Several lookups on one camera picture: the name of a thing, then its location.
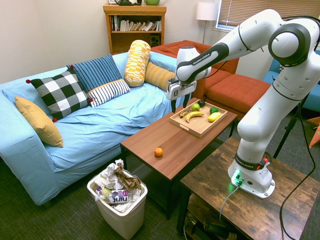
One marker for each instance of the white floor lamp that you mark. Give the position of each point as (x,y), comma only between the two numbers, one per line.
(207,11)

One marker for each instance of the white navy striped pillow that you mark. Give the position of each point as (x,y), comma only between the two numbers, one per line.
(110,91)

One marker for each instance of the black cylindrical device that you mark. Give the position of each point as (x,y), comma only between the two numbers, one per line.
(215,226)

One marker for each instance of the yellow patterned bolster pillow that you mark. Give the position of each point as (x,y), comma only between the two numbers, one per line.
(137,62)

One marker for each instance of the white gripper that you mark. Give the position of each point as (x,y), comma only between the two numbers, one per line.
(180,91)

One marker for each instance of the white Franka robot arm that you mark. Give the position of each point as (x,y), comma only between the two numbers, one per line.
(287,82)

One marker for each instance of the light blue sofa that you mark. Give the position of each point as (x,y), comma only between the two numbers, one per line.
(100,125)

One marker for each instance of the black object on shelf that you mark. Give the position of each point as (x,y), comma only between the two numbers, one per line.
(125,2)

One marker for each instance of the dark avocado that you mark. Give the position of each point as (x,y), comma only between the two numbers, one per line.
(201,103)

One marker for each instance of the orange triangular object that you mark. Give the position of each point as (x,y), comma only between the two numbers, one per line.
(316,135)

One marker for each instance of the crumpled brown paper bag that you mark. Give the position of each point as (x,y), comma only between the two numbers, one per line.
(125,178)

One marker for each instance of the white trash bin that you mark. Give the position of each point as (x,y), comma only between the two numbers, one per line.
(125,220)

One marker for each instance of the orange sofa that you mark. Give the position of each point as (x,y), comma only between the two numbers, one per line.
(170,48)

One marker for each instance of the mustard striped pillow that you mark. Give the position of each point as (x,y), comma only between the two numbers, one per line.
(158,75)

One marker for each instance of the brown window blinds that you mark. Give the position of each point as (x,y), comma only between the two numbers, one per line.
(250,10)

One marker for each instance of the wooden bookshelf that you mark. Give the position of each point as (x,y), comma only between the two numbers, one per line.
(135,41)

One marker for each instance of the wooden tray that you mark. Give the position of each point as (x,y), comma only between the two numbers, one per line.
(200,126)

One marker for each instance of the hint water bottle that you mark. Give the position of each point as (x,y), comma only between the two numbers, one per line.
(117,196)

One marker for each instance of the plain mustard pillow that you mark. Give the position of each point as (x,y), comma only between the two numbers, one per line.
(40,122)

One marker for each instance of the black white checkered pillow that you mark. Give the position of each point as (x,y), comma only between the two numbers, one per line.
(60,92)

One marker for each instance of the black speaker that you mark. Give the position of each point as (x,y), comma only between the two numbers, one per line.
(155,40)

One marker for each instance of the orange ottoman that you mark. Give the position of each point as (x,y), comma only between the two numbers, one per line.
(237,90)

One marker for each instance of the crumpled white paper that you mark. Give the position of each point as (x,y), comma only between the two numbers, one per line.
(107,175)

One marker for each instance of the black camera tripod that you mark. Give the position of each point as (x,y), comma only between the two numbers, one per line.
(290,123)

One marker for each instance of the orange tangerine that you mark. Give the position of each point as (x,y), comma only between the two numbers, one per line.
(158,152)

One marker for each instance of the green lime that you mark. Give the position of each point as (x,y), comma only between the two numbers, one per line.
(214,110)

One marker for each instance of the brown overripe banana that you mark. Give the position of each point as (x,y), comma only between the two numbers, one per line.
(184,114)

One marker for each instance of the blue chair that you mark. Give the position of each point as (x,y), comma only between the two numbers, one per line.
(312,102)

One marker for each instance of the reddish wood coffee table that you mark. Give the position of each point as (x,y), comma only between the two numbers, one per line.
(162,135)

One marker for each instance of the yellow squash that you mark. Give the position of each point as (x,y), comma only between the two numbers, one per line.
(214,116)

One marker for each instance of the rustic brown robot table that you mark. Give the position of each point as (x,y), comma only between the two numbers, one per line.
(250,212)

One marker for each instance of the row of books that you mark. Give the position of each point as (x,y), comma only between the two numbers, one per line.
(136,25)

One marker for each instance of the green pot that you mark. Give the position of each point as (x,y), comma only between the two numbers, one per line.
(152,2)

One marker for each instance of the green apple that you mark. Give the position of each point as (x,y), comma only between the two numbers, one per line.
(195,107)

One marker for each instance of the yellow banana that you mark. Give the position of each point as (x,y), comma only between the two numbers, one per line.
(193,115)

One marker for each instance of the blue striped pillow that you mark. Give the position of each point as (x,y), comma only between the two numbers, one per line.
(95,72)

